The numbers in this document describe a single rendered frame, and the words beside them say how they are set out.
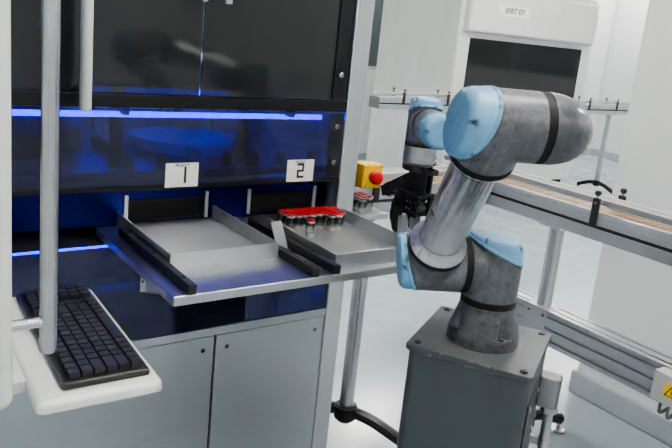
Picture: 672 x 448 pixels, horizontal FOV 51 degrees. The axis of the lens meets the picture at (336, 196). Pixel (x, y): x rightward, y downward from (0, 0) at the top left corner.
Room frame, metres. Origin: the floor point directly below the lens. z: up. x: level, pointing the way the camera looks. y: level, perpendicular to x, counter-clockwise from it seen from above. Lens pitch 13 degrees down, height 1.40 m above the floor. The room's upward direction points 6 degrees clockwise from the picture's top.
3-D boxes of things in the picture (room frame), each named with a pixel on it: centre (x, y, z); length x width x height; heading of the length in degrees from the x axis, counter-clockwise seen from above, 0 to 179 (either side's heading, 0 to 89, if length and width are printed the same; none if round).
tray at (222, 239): (1.60, 0.32, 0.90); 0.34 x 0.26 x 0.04; 36
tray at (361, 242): (1.71, -0.02, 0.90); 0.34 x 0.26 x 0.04; 36
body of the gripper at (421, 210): (1.61, -0.19, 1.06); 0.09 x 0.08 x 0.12; 36
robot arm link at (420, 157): (1.61, -0.18, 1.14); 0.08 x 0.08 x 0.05
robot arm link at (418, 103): (1.61, -0.18, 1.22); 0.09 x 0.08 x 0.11; 8
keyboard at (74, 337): (1.21, 0.45, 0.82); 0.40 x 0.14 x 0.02; 35
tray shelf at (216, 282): (1.65, 0.14, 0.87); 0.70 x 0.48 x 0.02; 126
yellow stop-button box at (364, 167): (2.05, -0.08, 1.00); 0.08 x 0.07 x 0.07; 36
